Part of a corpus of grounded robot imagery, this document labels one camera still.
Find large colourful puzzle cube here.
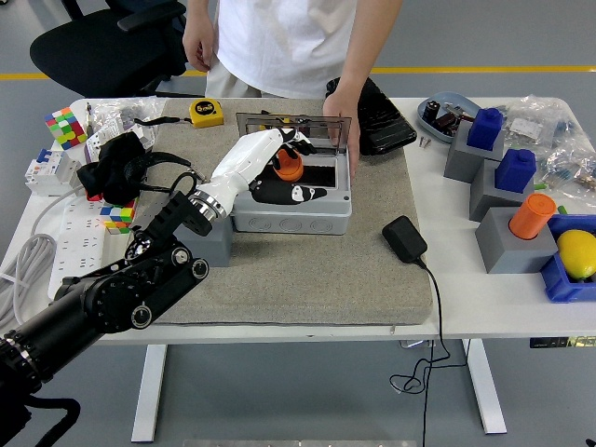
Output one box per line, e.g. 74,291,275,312
44,106,89,151

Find shiny black case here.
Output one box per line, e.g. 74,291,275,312
324,76,418,156

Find grey-brown mat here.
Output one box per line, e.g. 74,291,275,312
113,97,434,327

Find white power strip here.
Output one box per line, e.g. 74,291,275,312
47,196,112,300

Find clear bag small components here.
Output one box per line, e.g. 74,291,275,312
535,139,596,202

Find black table control panel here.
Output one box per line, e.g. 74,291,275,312
529,335,596,349

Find yellow tape measure black strap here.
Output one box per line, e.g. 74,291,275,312
133,99,225,129

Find black adapter cord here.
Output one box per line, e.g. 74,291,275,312
389,258,468,447

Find grey holder block square hole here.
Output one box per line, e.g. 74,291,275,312
442,119,507,183
468,157,535,223

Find person's torso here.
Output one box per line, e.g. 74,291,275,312
204,0,378,100

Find person's right hand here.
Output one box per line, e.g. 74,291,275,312
182,20,219,74

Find yellow lemon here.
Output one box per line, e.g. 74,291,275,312
556,228,596,281

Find white circuit breaker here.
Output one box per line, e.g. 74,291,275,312
23,147,83,197

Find blue plastic bin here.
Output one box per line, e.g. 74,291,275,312
539,213,596,304

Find person's left hand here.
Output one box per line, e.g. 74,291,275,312
322,88,362,181

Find clear bag white parts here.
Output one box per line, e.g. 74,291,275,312
502,95,578,146

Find black office chair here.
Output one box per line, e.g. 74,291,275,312
29,0,209,99

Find black power adapter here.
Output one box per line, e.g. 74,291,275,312
381,214,428,264

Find grey holder block round hole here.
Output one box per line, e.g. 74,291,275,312
174,214,234,268
474,206,560,275

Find clear bag with white packet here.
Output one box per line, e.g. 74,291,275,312
86,96,168,155

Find white table leg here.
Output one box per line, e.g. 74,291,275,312
463,338,508,435
130,344,168,442

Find pale blue dish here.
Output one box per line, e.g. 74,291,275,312
417,90,481,144

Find blue bottle-shaped block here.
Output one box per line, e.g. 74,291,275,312
467,107,505,152
494,148,537,193

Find small colourful puzzle cube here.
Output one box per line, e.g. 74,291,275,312
99,198,140,235

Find grey electrical box clear lid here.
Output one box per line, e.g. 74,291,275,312
231,111,354,236

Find black cloth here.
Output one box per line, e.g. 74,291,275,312
76,131,150,206

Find white power cable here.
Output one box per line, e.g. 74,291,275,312
0,185,88,330

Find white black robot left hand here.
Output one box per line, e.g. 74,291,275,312
208,128,330,210

